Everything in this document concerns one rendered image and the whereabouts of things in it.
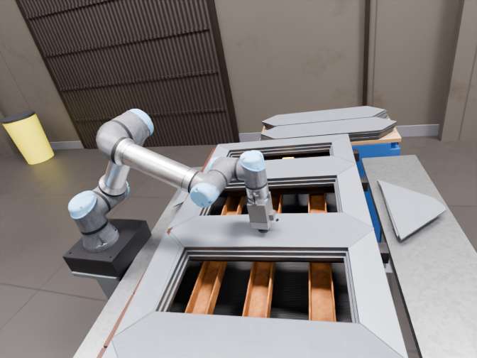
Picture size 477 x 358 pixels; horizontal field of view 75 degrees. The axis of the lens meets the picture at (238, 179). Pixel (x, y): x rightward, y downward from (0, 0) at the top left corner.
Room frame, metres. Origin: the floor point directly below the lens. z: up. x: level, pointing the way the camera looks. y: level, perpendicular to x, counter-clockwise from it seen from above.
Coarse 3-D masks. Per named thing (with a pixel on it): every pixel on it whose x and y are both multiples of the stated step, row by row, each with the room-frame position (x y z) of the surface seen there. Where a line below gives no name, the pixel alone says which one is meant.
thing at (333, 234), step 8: (320, 216) 0.89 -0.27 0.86; (328, 216) 0.88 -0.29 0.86; (336, 216) 0.87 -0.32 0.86; (328, 224) 0.84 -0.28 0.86; (336, 224) 0.83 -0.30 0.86; (344, 224) 0.82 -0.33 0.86; (328, 232) 0.80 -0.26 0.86; (336, 232) 0.79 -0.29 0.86; (344, 232) 0.78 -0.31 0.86; (328, 240) 0.76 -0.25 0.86; (336, 240) 0.76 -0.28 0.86; (344, 240) 0.75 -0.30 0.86
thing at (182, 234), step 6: (198, 216) 1.05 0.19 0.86; (186, 222) 1.02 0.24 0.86; (192, 222) 1.01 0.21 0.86; (180, 228) 0.99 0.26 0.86; (186, 228) 0.98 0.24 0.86; (192, 228) 0.97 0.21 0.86; (180, 234) 0.95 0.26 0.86; (186, 234) 0.94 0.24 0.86; (180, 240) 0.92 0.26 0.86; (186, 240) 0.91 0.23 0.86
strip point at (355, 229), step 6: (348, 216) 0.86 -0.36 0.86; (348, 222) 0.83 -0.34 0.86; (354, 222) 0.82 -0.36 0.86; (360, 222) 0.82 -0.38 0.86; (348, 228) 0.80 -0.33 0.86; (354, 228) 0.79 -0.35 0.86; (360, 228) 0.79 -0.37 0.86; (366, 228) 0.78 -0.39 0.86; (372, 228) 0.78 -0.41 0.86; (348, 234) 0.77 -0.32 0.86; (354, 234) 0.77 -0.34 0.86; (360, 234) 0.76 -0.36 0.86; (348, 240) 0.75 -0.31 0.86; (354, 240) 0.74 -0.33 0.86
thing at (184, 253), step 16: (304, 144) 1.51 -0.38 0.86; (320, 144) 1.48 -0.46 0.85; (320, 176) 1.16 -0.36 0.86; (336, 176) 1.14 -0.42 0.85; (336, 192) 1.06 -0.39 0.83; (208, 208) 1.13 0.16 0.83; (176, 240) 0.92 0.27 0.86; (192, 256) 0.85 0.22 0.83; (208, 256) 0.84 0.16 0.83; (224, 256) 0.82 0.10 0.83; (240, 256) 0.80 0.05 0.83; (256, 256) 0.79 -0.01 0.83; (272, 256) 0.77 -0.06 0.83; (288, 256) 0.76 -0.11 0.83; (304, 256) 0.75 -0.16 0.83; (320, 256) 0.73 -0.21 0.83; (336, 256) 0.72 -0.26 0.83; (176, 272) 0.78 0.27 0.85; (176, 288) 0.72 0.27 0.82; (352, 288) 0.58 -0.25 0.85; (160, 304) 0.65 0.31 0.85; (352, 304) 0.54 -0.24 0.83; (352, 320) 0.49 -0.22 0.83
